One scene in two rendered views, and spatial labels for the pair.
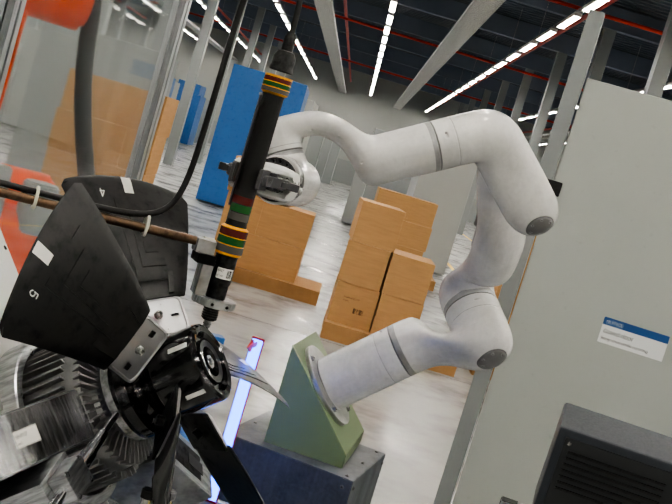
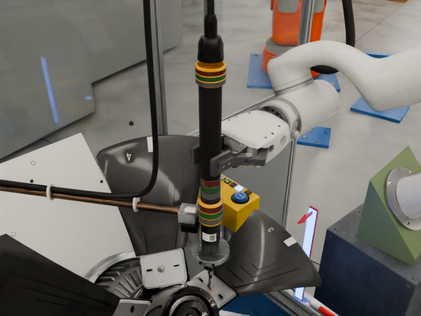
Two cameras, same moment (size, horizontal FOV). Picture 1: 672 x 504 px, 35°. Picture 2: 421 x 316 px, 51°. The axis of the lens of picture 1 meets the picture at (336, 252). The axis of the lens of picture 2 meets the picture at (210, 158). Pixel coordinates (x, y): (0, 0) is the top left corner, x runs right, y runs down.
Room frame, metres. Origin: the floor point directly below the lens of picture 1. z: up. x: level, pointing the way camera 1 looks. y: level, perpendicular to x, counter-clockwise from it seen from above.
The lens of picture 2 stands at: (1.17, -0.17, 1.88)
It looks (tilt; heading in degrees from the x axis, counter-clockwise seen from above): 33 degrees down; 35
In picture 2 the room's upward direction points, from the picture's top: straight up
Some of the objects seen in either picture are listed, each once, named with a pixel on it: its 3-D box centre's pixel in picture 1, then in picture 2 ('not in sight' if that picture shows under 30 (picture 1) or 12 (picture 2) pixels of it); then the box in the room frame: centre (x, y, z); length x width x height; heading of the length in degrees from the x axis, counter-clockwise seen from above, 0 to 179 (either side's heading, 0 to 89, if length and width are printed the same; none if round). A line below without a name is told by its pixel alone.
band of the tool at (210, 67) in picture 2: (276, 85); (210, 74); (1.64, 0.16, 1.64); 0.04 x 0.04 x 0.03
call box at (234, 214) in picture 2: not in sight; (228, 204); (2.06, 0.38, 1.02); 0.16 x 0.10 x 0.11; 79
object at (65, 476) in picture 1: (71, 480); not in sight; (1.31, 0.24, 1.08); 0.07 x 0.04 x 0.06; 179
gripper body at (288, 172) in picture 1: (268, 178); (254, 134); (1.75, 0.14, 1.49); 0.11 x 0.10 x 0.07; 169
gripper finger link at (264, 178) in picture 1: (272, 182); (232, 163); (1.65, 0.12, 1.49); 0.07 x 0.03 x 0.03; 169
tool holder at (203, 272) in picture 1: (215, 273); (205, 232); (1.64, 0.17, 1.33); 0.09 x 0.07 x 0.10; 114
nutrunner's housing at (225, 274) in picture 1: (249, 178); (210, 160); (1.64, 0.16, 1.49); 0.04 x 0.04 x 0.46
